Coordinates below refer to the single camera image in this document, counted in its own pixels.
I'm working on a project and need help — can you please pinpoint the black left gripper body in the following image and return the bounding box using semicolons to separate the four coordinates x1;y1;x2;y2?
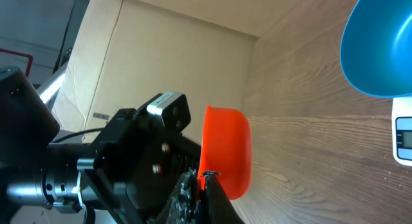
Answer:
77;109;201;223

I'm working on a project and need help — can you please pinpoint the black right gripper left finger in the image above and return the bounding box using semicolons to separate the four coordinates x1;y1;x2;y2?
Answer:
155;168;197;224

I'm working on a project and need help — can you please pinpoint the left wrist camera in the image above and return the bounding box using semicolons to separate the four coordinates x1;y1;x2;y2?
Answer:
142;91;191;133

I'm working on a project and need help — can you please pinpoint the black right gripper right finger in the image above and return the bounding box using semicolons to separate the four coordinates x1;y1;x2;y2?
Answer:
201;171;244;224

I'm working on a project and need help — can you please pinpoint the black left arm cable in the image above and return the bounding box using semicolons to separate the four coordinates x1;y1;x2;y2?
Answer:
52;127;106;144

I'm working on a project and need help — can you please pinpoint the red metal frame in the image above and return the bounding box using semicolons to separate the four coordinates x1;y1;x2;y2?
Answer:
1;48;34;77

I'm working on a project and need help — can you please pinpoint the orange plastic measuring scoop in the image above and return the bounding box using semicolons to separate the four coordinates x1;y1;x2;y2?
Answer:
198;106;252;200

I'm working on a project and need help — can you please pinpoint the blue bowl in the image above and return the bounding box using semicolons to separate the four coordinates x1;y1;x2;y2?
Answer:
340;0;411;98

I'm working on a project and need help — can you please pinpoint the white digital kitchen scale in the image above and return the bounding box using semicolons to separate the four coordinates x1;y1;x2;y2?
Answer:
391;97;411;167

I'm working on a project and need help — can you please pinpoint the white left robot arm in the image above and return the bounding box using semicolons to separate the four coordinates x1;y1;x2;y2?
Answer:
1;66;201;223

